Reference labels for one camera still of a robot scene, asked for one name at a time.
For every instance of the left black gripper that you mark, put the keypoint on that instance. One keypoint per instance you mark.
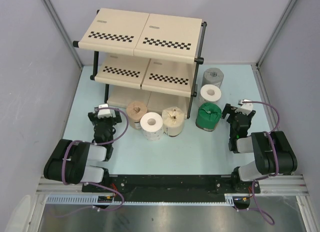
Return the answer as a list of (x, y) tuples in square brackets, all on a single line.
[(94, 118)]

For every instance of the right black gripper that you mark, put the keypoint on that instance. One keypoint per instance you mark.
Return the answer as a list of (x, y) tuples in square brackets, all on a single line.
[(229, 109)]

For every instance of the brown paper roll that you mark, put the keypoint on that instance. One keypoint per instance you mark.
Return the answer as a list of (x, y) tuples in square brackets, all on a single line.
[(135, 111)]

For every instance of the white flowered paper roll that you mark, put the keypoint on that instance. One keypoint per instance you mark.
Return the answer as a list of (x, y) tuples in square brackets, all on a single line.
[(209, 93)]

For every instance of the white dotted paper roll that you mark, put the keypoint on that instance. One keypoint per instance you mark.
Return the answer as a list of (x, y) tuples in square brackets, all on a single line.
[(152, 126)]

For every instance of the cream paper roll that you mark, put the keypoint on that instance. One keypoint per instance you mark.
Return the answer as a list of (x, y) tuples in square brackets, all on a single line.
[(173, 121)]

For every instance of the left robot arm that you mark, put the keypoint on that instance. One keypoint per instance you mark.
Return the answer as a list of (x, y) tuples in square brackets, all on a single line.
[(69, 160)]

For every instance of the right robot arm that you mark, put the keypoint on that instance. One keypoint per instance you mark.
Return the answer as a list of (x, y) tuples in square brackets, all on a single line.
[(273, 154)]

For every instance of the beige three-tier shelf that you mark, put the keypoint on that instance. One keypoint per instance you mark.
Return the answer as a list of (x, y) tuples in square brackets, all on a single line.
[(146, 57)]

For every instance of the green wrapped paper roll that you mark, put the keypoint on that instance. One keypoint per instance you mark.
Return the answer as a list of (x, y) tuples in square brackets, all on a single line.
[(208, 116)]

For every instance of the grey wrapped paper roll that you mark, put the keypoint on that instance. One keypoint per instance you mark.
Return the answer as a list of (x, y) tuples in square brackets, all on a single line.
[(213, 76)]

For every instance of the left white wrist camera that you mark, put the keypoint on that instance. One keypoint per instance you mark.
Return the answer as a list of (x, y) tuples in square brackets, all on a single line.
[(104, 111)]

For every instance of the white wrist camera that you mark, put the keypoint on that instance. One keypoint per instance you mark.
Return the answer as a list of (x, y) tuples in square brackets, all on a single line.
[(104, 111), (245, 106)]

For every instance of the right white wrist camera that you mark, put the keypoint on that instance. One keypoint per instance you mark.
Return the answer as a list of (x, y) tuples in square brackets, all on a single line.
[(245, 106)]

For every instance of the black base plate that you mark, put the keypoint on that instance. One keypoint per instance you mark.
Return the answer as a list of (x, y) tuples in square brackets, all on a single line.
[(179, 188)]

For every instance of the aluminium frame rail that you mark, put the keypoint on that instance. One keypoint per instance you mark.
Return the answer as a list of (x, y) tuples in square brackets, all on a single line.
[(46, 186)]

